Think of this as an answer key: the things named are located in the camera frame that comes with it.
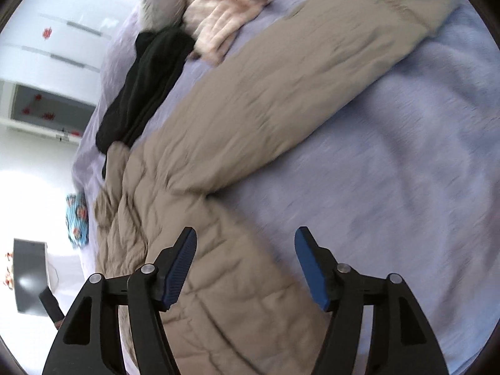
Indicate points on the grey panel with red decals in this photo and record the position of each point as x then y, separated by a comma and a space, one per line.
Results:
47, 105

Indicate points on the lavender fleece blanket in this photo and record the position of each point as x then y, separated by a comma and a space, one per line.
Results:
390, 164

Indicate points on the pink fleece garment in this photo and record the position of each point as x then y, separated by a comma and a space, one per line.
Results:
222, 11

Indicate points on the white wardrobe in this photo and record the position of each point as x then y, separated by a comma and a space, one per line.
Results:
58, 19

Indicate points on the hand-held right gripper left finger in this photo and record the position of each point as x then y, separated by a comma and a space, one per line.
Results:
179, 273

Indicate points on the black garment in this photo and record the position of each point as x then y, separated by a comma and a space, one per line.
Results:
140, 86

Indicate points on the grey fuzzy garment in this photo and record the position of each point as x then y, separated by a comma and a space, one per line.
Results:
160, 0

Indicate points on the beige puffer jacket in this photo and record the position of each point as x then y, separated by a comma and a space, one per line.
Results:
234, 125

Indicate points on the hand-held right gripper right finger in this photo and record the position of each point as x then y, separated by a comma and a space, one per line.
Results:
312, 269

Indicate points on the blue printed cloth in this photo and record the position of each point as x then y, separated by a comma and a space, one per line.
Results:
77, 218

